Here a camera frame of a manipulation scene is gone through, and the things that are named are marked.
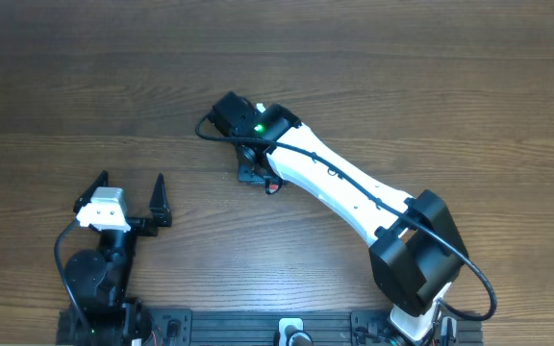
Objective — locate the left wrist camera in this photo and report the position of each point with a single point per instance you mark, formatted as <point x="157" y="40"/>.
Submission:
<point x="104" y="209"/>

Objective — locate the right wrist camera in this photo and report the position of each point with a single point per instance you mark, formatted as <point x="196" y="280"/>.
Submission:
<point x="260" y="107"/>

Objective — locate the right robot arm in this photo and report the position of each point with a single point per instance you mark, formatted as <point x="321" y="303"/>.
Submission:
<point x="344" y="192"/>

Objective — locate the mounting rail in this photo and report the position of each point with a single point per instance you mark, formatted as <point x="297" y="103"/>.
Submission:
<point x="238" y="329"/>

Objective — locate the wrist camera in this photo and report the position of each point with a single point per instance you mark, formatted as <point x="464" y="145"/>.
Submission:
<point x="104" y="209"/>
<point x="260" y="107"/>

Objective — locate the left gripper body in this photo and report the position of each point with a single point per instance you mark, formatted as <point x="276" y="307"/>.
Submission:
<point x="144" y="226"/>

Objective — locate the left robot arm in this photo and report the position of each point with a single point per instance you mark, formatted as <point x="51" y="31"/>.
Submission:
<point x="94" y="279"/>

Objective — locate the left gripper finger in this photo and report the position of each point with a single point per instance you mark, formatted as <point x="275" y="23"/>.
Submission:
<point x="161" y="206"/>
<point x="92" y="190"/>

